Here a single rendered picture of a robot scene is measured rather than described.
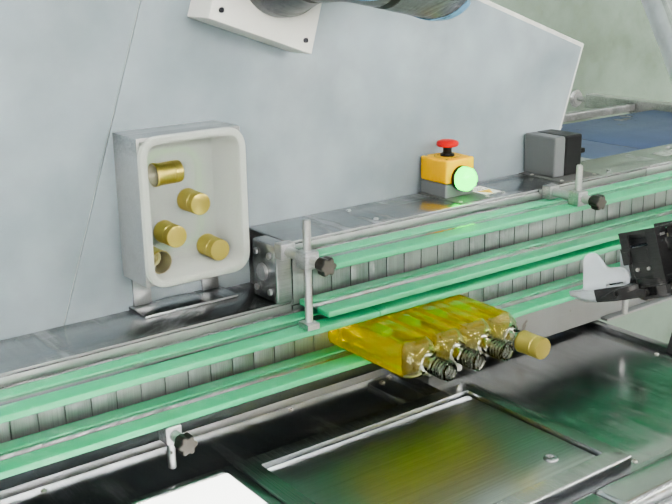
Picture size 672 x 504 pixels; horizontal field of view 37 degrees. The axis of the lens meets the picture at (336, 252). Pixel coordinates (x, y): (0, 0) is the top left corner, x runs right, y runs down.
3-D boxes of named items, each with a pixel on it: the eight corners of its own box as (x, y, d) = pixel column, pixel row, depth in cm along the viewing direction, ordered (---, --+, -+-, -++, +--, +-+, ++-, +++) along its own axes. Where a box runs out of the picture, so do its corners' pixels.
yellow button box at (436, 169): (418, 192, 184) (445, 199, 178) (418, 152, 182) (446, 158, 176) (446, 186, 188) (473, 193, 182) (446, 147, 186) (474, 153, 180)
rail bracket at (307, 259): (275, 317, 153) (322, 340, 144) (271, 212, 149) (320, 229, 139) (291, 313, 155) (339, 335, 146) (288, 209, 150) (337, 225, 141)
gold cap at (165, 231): (152, 221, 150) (165, 227, 147) (173, 218, 152) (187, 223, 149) (153, 244, 151) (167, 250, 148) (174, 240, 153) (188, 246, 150)
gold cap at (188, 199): (175, 190, 151) (189, 195, 148) (196, 185, 153) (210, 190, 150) (177, 212, 152) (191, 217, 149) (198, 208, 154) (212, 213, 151)
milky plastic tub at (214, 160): (123, 277, 151) (149, 291, 144) (112, 131, 145) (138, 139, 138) (222, 256, 161) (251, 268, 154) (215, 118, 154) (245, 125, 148)
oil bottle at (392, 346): (327, 343, 162) (413, 385, 145) (326, 310, 160) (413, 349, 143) (354, 334, 165) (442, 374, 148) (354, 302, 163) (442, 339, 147)
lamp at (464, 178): (450, 191, 179) (462, 194, 176) (451, 167, 177) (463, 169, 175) (469, 188, 181) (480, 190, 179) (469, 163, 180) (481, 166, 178)
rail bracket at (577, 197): (537, 198, 185) (594, 212, 175) (539, 160, 183) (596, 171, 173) (551, 195, 188) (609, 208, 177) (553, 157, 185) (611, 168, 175)
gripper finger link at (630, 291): (605, 283, 122) (672, 272, 116) (608, 297, 122) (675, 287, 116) (587, 290, 118) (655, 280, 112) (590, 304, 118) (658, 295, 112)
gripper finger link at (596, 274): (562, 256, 125) (630, 244, 119) (573, 302, 125) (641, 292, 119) (550, 260, 123) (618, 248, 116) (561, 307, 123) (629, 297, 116)
